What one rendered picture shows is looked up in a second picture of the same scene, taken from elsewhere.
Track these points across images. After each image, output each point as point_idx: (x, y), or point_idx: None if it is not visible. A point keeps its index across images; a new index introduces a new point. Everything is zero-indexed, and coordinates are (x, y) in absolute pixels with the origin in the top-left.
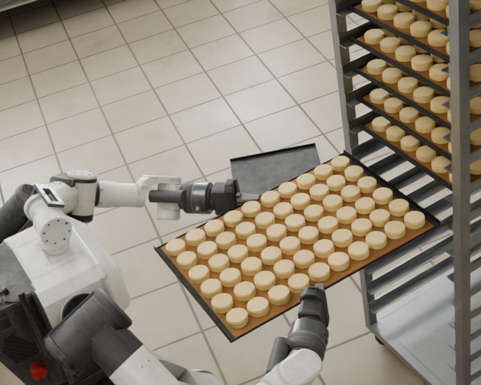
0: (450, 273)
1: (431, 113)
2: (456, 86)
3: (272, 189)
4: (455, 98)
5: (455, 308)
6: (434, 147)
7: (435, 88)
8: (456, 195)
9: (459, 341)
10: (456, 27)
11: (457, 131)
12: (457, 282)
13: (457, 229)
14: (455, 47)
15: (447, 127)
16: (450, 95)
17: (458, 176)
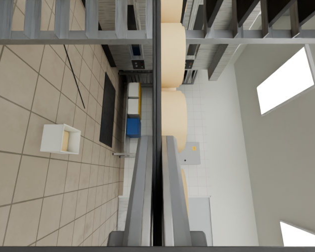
0: (85, 29)
1: (257, 3)
2: (280, 42)
3: (156, 61)
4: (271, 41)
5: (59, 40)
6: (218, 6)
7: (283, 9)
8: (185, 42)
9: (24, 42)
10: None
11: (244, 42)
12: (94, 42)
13: (152, 42)
14: (310, 42)
15: (241, 19)
16: (272, 22)
17: (204, 43)
